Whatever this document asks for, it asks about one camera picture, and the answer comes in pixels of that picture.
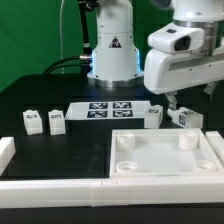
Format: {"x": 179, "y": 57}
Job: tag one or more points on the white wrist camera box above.
{"x": 172, "y": 39}

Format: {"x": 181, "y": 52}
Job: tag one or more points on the white left fence piece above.
{"x": 7, "y": 151}

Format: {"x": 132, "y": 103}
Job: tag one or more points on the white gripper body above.
{"x": 165, "y": 72}

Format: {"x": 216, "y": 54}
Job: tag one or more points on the white right fence piece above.
{"x": 217, "y": 143}

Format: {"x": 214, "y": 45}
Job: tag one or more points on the white front fence rail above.
{"x": 111, "y": 192}

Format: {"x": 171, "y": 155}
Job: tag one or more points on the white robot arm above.
{"x": 116, "y": 60}

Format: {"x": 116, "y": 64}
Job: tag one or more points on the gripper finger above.
{"x": 210, "y": 89}
{"x": 171, "y": 97}

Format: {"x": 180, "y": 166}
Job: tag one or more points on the white fence piece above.
{"x": 217, "y": 143}
{"x": 7, "y": 151}

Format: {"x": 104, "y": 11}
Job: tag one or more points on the white square table top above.
{"x": 162, "y": 152}

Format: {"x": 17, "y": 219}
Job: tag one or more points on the white marker sheet with tags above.
{"x": 111, "y": 110}

